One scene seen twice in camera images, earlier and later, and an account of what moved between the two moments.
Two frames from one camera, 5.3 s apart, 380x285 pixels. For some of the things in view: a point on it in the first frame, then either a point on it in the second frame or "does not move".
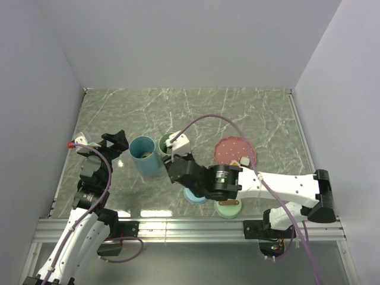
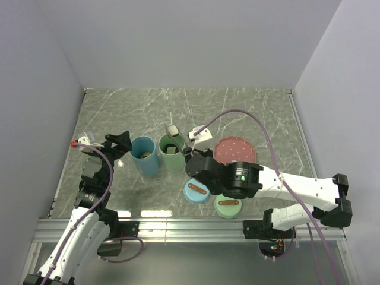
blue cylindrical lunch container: x=144 y=152 does not move
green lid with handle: x=228 y=208 does not move
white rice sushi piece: x=244 y=160 → x=173 y=130
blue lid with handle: x=191 y=197 does not move
